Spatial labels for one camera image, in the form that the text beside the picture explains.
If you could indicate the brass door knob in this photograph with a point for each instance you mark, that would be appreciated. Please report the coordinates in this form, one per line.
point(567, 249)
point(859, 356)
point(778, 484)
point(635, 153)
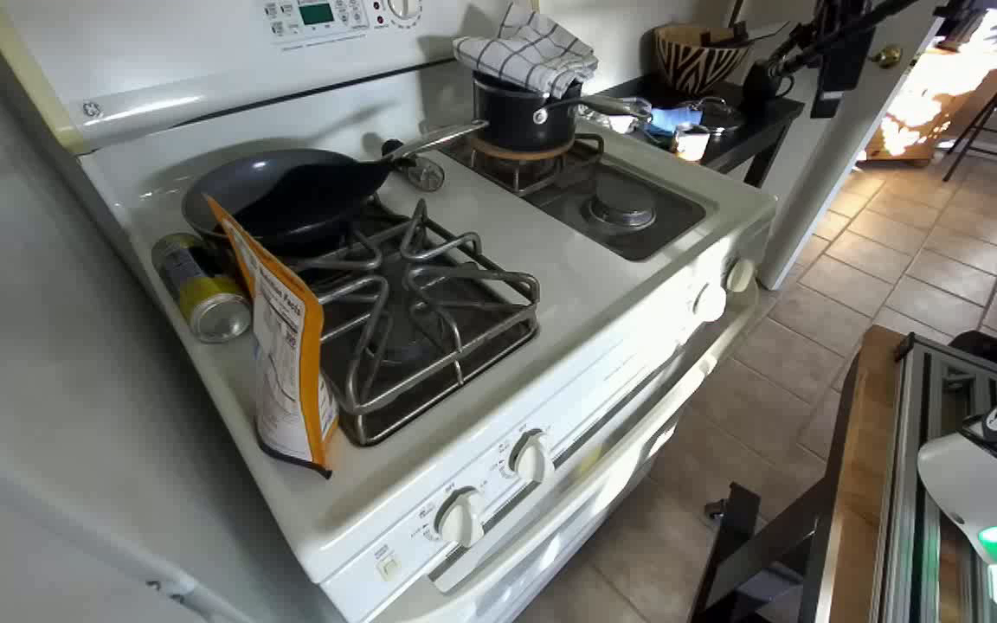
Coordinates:
point(890, 57)

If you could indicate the black side table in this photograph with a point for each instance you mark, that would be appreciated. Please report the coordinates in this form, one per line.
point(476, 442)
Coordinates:
point(758, 127)

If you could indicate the wooden metal robot cart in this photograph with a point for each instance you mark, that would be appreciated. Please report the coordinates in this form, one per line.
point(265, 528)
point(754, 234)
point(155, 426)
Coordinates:
point(867, 462)

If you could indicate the large metal burner grate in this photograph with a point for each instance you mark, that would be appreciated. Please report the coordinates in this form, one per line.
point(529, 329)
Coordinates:
point(405, 249)

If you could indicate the small metal burner grate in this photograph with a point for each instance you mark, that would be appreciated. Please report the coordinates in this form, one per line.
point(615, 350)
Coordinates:
point(521, 176)

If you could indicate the blue white plastic bag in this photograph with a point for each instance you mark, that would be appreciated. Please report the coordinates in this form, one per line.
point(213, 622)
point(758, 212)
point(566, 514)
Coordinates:
point(673, 122)

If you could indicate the orange white snack pouch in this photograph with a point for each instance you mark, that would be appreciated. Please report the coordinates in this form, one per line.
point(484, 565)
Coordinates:
point(285, 357)

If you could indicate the black saucepan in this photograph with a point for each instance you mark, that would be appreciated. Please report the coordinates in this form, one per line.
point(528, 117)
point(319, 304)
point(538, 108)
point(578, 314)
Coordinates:
point(521, 117)

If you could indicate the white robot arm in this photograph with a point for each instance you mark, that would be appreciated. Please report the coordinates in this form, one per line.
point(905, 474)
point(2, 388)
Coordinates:
point(984, 486)

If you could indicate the white gas stove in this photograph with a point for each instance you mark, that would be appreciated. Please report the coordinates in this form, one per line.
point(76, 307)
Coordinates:
point(589, 277)

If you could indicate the white striped tea towel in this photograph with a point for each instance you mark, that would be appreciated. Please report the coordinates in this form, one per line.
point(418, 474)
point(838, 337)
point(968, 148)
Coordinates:
point(528, 55)

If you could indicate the white refrigerator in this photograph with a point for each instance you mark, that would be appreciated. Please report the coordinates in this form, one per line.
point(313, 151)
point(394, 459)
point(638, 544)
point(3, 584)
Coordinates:
point(48, 404)

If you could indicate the round wooden trivet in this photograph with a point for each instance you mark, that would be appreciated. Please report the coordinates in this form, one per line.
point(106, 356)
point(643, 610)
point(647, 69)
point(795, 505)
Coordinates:
point(499, 151)

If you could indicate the white stove knob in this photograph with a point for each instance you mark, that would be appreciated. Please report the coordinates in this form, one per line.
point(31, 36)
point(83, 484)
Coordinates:
point(708, 304)
point(459, 517)
point(529, 456)
point(739, 274)

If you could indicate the yellow spray can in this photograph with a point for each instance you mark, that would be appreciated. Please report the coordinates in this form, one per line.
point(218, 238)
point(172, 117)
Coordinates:
point(206, 297)

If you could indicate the dark frying pan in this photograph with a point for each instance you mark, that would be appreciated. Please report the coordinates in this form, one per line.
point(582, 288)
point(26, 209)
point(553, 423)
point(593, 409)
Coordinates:
point(293, 197)

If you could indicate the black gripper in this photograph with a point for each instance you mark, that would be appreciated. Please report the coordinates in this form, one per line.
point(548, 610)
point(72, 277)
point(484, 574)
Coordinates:
point(843, 82)

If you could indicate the white door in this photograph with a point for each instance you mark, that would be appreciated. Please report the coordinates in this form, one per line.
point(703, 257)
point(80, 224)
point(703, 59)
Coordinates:
point(820, 197)

